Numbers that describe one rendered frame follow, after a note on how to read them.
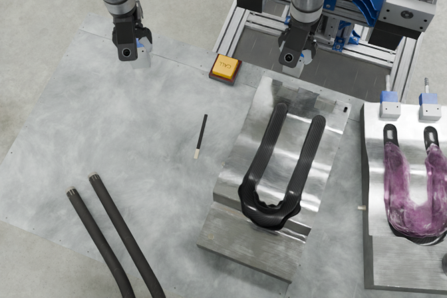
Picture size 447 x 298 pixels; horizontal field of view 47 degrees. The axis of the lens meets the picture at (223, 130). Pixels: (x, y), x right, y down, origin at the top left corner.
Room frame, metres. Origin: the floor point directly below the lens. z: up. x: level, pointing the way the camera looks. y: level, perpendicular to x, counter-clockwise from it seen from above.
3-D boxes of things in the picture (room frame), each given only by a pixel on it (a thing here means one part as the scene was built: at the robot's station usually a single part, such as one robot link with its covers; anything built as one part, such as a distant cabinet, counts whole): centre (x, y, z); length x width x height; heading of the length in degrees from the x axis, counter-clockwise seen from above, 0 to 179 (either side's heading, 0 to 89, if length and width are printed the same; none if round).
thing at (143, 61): (0.79, 0.21, 0.93); 0.13 x 0.05 x 0.05; 0
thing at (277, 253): (0.38, -0.13, 0.87); 0.50 x 0.26 x 0.14; 152
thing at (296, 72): (0.70, -0.24, 0.93); 0.13 x 0.05 x 0.05; 149
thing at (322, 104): (0.56, -0.29, 0.87); 0.05 x 0.05 x 0.04; 62
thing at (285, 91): (0.61, -0.19, 0.87); 0.05 x 0.05 x 0.04; 62
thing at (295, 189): (0.39, -0.14, 0.92); 0.35 x 0.16 x 0.09; 152
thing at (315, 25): (0.69, -0.23, 1.09); 0.09 x 0.08 x 0.12; 149
